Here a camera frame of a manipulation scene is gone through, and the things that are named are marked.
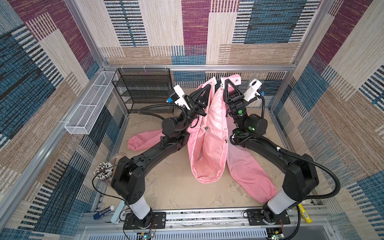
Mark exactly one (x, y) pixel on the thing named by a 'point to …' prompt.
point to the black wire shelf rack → (144, 89)
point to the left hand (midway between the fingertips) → (211, 85)
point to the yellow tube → (307, 218)
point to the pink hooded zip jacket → (211, 144)
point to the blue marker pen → (104, 211)
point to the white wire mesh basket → (87, 114)
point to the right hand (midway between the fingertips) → (222, 82)
